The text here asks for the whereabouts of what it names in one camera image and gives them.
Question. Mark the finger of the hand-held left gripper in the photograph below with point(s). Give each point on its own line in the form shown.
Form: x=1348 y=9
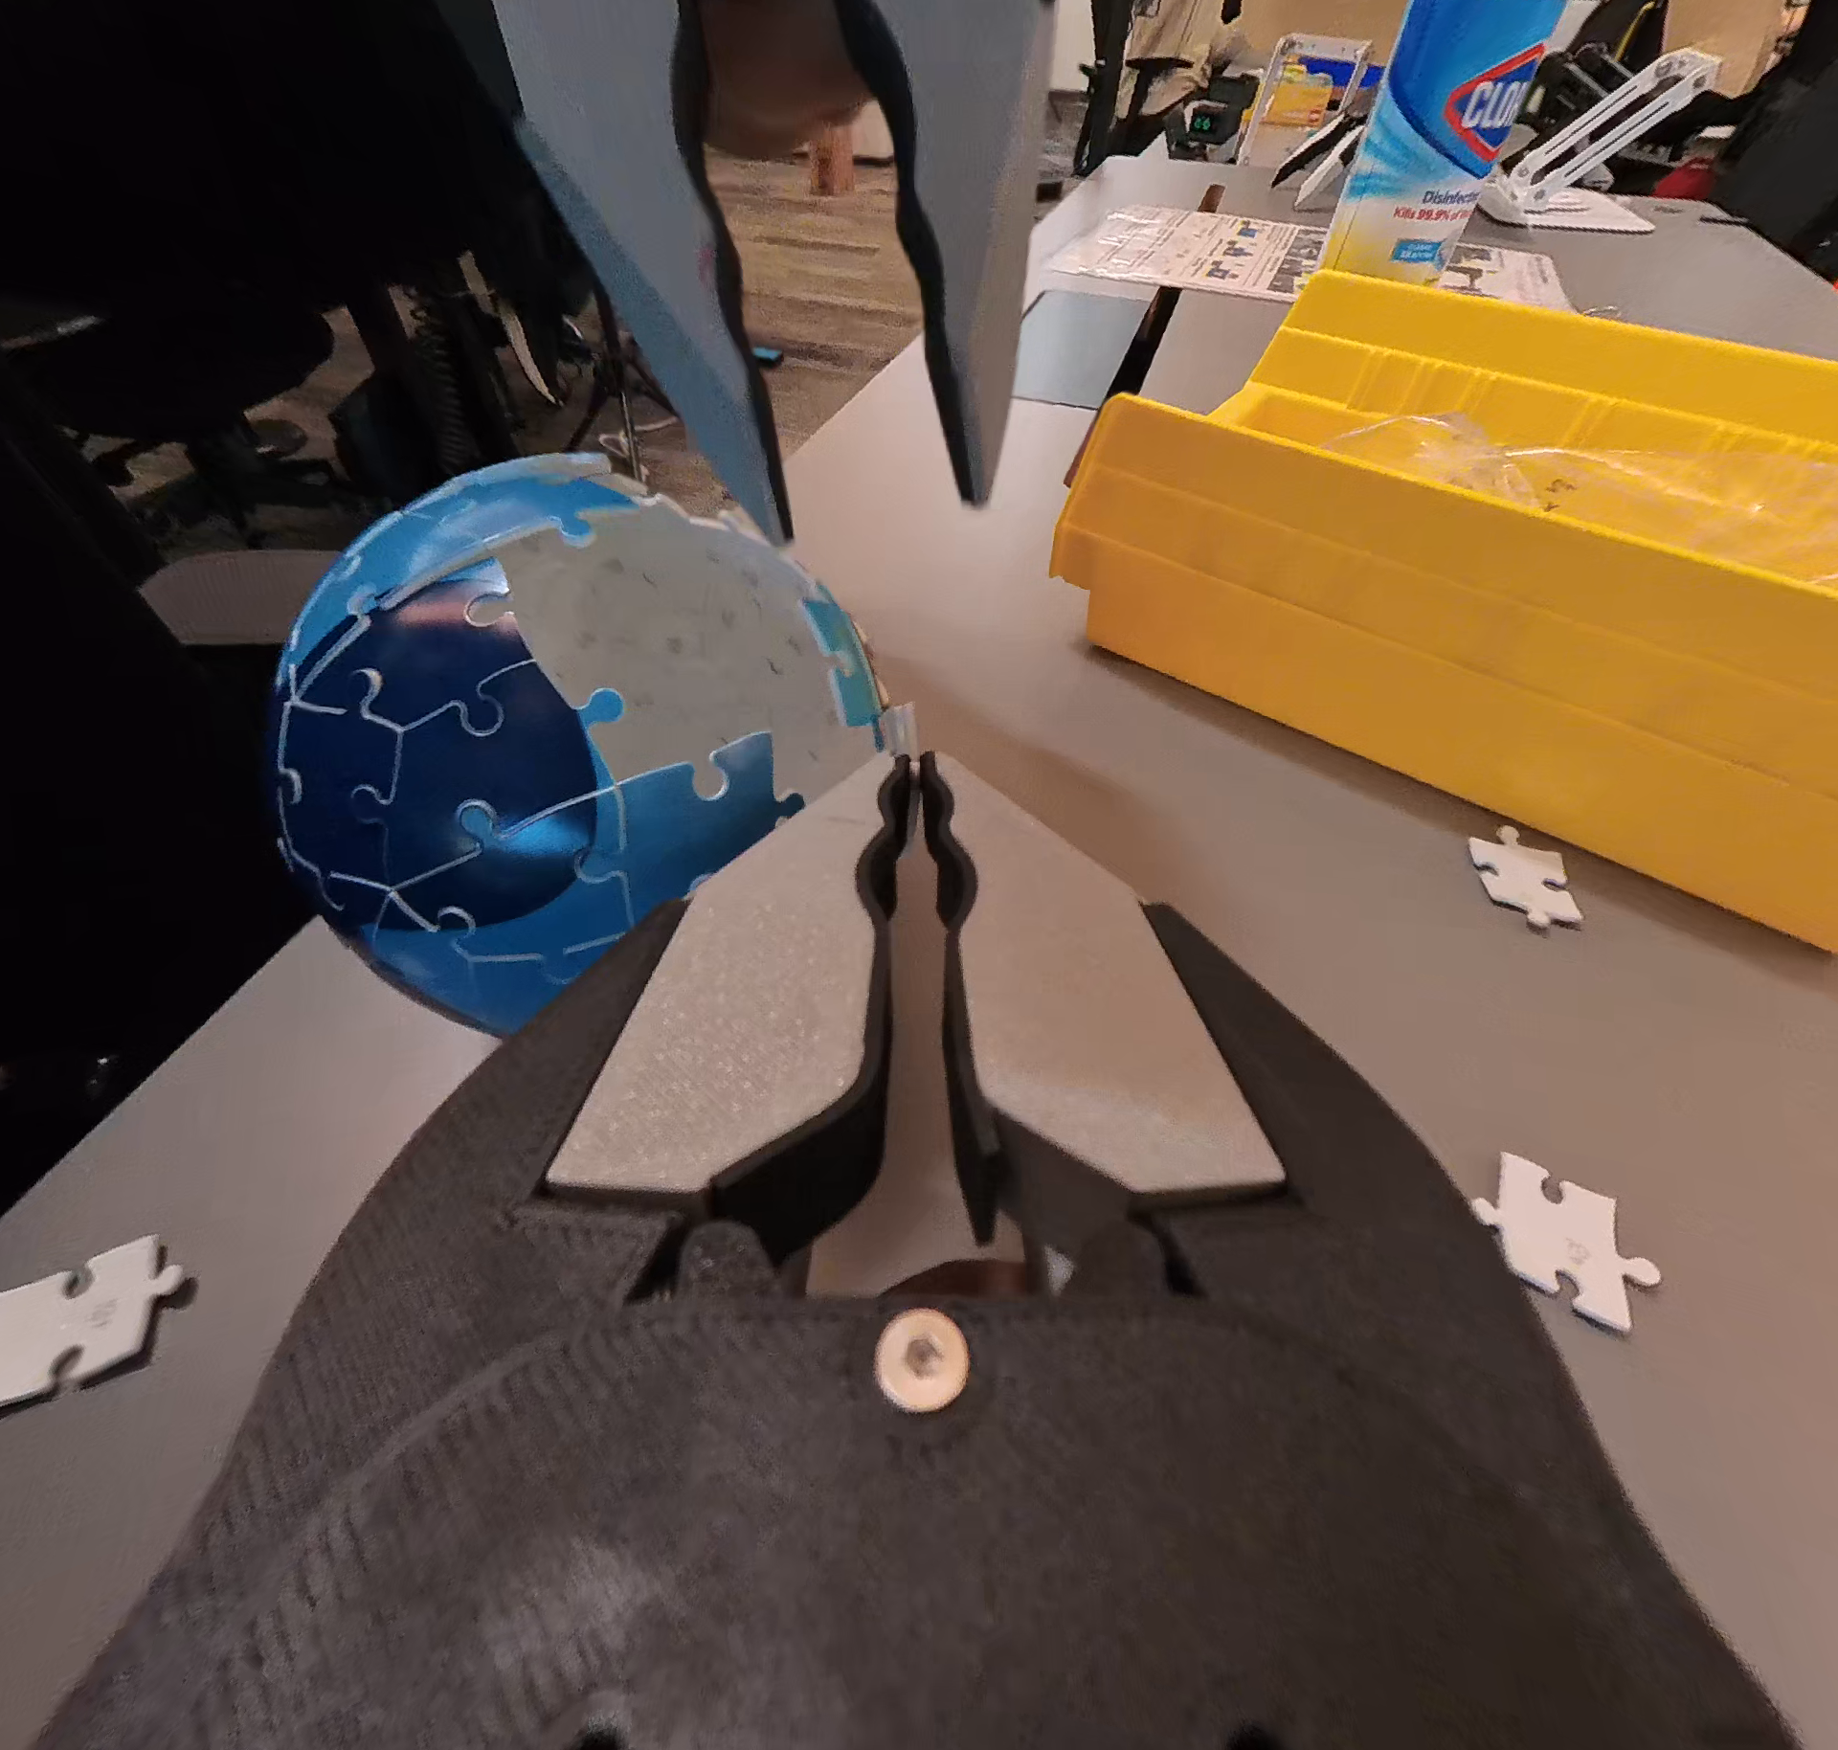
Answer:
x=978 y=170
x=603 y=128

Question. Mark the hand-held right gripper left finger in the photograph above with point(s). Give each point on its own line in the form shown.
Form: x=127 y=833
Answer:
x=716 y=1062

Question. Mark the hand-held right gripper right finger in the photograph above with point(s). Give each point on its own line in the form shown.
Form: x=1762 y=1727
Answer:
x=1118 y=1062

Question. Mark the blue puzzle ball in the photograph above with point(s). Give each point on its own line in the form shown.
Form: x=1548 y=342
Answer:
x=460 y=802

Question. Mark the white puzzle piece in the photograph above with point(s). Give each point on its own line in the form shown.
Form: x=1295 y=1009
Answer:
x=1524 y=876
x=80 y=1328
x=1565 y=1242
x=903 y=731

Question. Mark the person's left hand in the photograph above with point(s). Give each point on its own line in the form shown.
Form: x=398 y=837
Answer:
x=782 y=71

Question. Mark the person's right hand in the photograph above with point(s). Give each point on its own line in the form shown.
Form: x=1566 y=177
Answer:
x=978 y=1276

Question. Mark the grey plate black edge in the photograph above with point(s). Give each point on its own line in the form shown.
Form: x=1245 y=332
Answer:
x=1068 y=342

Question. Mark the black office chair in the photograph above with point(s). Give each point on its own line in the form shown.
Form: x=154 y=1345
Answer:
x=1127 y=40

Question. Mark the sleeved printed instruction sheet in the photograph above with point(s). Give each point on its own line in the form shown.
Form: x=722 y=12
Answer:
x=1190 y=250

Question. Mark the clear acrylic sign holder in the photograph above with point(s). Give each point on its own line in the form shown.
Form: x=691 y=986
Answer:
x=1307 y=90

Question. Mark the white tub yellow label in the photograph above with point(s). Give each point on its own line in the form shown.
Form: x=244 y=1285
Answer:
x=1452 y=100

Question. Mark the yellow plastic bin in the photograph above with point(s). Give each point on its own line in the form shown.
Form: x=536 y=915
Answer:
x=1436 y=630

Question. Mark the clear plastic bag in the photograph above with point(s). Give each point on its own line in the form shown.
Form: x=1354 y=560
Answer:
x=1578 y=463

